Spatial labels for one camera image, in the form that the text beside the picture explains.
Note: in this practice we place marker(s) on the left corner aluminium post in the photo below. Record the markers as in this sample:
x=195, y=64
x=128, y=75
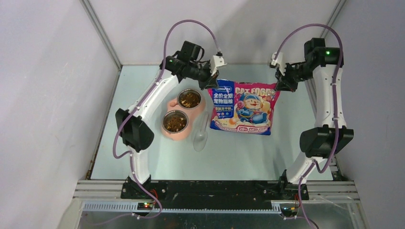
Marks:
x=99, y=28

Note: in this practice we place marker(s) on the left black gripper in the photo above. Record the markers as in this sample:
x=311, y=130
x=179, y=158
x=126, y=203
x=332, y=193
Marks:
x=209, y=81

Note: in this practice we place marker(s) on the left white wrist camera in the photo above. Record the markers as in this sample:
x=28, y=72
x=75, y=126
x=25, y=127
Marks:
x=216, y=62

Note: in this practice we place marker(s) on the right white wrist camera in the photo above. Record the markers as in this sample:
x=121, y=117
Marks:
x=277, y=62

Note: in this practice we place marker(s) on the far steel bowl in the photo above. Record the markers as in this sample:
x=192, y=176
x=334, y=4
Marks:
x=189, y=99

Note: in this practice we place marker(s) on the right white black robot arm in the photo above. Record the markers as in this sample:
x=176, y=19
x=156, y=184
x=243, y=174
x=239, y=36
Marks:
x=330, y=134

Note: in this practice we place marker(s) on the brown kibble pet food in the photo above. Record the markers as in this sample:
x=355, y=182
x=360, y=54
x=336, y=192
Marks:
x=174, y=122

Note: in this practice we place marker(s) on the steel bowl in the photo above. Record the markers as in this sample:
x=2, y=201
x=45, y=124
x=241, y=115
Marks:
x=179, y=112
x=189, y=99

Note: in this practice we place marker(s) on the near steel bowl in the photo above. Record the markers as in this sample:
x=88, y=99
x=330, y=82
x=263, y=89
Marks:
x=179, y=112

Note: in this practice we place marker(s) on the corner aluminium post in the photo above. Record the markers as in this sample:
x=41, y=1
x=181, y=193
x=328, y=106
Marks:
x=333, y=17
x=99, y=28

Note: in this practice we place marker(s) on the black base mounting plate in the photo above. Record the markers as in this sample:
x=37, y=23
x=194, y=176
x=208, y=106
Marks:
x=214, y=195

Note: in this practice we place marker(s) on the clear plastic scoop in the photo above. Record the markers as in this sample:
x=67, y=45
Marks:
x=201, y=135

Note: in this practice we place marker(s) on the right controller board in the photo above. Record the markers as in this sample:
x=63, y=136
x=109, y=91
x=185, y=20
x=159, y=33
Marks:
x=289, y=213

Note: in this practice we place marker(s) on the aluminium front frame rail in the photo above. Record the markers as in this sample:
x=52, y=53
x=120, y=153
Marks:
x=105, y=195

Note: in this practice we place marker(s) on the controller board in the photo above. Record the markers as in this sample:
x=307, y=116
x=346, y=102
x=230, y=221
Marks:
x=289, y=213
x=145, y=206

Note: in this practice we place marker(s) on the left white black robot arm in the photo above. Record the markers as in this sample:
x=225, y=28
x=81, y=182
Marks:
x=132, y=123

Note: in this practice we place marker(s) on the pink double bowl feeder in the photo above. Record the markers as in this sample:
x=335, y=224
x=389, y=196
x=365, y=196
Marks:
x=192, y=114

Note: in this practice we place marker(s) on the pink pet food bag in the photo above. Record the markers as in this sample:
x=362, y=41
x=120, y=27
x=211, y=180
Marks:
x=243, y=107

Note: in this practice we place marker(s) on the left controller board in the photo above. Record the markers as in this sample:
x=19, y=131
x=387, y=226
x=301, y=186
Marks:
x=145, y=206

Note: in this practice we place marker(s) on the right corner aluminium post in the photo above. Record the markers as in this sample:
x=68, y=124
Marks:
x=333, y=17

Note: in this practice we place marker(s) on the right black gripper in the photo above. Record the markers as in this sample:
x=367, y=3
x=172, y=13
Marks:
x=284, y=82

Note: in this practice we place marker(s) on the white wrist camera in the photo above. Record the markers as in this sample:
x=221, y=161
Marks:
x=277, y=62
x=216, y=62

